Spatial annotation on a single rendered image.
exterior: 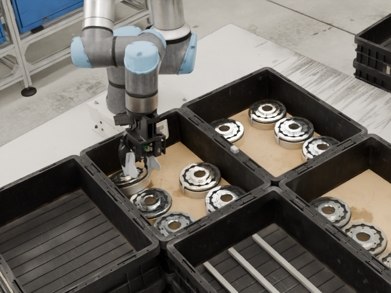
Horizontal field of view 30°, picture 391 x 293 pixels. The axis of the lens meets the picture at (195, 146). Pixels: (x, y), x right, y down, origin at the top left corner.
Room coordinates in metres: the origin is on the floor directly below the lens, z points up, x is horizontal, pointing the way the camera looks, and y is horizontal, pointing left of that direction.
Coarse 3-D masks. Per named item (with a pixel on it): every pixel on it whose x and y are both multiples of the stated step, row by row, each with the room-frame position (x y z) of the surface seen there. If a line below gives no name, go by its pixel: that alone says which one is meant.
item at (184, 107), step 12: (252, 72) 1.70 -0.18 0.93; (276, 72) 1.68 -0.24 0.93; (228, 84) 1.65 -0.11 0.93; (288, 84) 1.63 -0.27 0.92; (204, 96) 1.61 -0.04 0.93; (312, 96) 1.55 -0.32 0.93; (348, 120) 1.43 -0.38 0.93; (216, 132) 1.44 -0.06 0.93; (360, 132) 1.38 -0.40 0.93; (228, 144) 1.39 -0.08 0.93; (324, 156) 1.31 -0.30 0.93; (300, 168) 1.27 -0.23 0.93; (276, 180) 1.24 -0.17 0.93
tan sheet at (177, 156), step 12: (180, 144) 1.54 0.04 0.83; (168, 156) 1.49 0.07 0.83; (180, 156) 1.49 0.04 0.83; (192, 156) 1.48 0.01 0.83; (168, 168) 1.44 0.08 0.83; (180, 168) 1.44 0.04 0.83; (156, 180) 1.40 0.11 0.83; (168, 180) 1.40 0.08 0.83; (168, 192) 1.35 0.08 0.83; (180, 192) 1.34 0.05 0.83; (180, 204) 1.30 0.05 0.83; (192, 204) 1.30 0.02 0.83; (204, 204) 1.29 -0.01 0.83
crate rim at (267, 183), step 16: (176, 112) 1.55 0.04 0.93; (96, 144) 1.44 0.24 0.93; (224, 144) 1.39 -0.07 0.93; (240, 160) 1.32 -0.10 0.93; (256, 176) 1.26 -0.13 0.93; (256, 192) 1.21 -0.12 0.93; (224, 208) 1.17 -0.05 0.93; (144, 224) 1.14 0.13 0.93; (192, 224) 1.13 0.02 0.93; (160, 240) 1.09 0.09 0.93
